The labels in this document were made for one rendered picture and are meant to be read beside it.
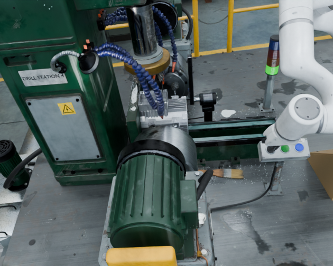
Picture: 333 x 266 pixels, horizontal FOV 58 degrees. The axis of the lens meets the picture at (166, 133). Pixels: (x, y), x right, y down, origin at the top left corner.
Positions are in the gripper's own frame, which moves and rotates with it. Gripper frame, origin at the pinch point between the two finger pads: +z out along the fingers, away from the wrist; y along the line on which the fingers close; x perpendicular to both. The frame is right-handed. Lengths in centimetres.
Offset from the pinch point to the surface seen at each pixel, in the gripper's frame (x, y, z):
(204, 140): -11.7, 22.2, 28.6
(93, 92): -21, 62, -10
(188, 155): 2.3, 29.7, -1.1
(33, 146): -55, 174, 155
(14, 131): -78, 205, 172
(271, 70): -47, -14, 34
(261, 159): 3.4, 3.4, 7.3
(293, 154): 2.4, -7.5, 6.4
